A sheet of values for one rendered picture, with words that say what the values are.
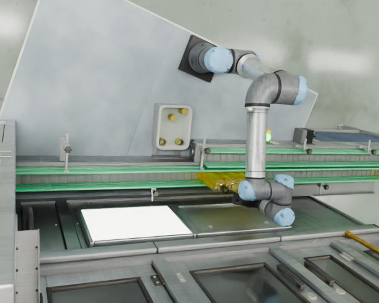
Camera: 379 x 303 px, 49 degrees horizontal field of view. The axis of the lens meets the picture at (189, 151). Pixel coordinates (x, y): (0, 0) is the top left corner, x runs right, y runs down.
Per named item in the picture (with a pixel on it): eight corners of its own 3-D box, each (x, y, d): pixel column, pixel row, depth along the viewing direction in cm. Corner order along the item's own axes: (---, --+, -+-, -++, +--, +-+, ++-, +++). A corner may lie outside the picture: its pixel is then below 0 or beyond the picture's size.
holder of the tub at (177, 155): (150, 155, 212) (154, 159, 205) (154, 102, 206) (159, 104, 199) (181, 155, 219) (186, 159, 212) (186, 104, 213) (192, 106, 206)
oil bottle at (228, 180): (207, 178, 213) (226, 191, 194) (208, 167, 212) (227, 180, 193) (217, 177, 215) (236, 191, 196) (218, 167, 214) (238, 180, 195)
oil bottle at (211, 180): (197, 179, 211) (215, 193, 192) (198, 168, 210) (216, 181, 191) (207, 178, 213) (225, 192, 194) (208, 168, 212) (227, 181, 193)
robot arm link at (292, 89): (224, 45, 196) (281, 77, 150) (252, 48, 201) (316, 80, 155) (219, 70, 201) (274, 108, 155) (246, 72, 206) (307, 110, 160)
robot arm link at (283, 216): (298, 207, 159) (295, 228, 161) (281, 198, 169) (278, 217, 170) (281, 208, 156) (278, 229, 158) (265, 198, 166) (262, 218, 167)
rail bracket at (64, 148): (56, 160, 191) (61, 175, 171) (57, 125, 187) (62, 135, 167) (67, 160, 193) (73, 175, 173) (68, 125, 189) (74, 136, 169)
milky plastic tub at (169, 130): (151, 145, 210) (156, 149, 203) (154, 102, 205) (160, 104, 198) (182, 146, 217) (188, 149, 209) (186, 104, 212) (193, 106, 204)
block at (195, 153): (187, 159, 213) (193, 162, 207) (189, 140, 211) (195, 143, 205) (194, 159, 215) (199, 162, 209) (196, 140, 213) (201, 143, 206)
